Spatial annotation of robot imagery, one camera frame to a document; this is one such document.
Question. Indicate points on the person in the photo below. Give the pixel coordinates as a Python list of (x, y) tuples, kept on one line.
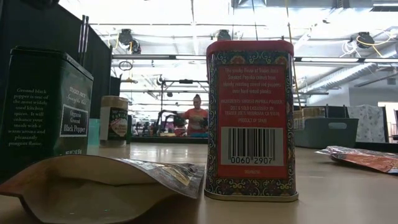
[(196, 118)]

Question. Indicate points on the red foil spice packet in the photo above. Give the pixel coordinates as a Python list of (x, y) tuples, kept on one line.
[(370, 161)]

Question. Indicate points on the white floral cloth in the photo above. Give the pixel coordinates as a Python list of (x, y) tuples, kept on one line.
[(370, 124)]

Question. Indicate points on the tan spice jar pale label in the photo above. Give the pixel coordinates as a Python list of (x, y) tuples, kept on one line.
[(298, 123)]

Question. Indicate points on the grey plastic bin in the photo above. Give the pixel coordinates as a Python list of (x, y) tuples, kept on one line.
[(317, 137)]

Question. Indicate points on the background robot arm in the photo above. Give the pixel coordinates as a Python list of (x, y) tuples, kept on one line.
[(178, 121)]

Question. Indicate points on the black curtain partition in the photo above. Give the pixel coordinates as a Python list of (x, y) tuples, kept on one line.
[(37, 25)]

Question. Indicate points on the teal plastic bin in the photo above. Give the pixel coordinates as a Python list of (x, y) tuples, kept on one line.
[(94, 133)]

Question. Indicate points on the horizontal ceiling light beam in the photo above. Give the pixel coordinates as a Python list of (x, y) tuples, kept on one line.
[(149, 57)]

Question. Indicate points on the smoked paprika tin red lid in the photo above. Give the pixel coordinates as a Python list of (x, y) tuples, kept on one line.
[(252, 124)]

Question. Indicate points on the metal gantry frame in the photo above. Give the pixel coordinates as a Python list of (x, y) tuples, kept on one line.
[(186, 81)]

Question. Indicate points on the brown kraft paper pouch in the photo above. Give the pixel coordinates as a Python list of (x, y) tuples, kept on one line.
[(93, 193)]

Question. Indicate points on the thin black pole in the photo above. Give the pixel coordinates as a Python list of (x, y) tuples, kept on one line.
[(86, 37), (81, 37)]

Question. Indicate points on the silver air duct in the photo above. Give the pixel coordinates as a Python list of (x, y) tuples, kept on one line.
[(348, 74)]

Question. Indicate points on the green black pepper tin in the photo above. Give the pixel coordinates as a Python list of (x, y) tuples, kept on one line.
[(129, 130), (40, 109)]

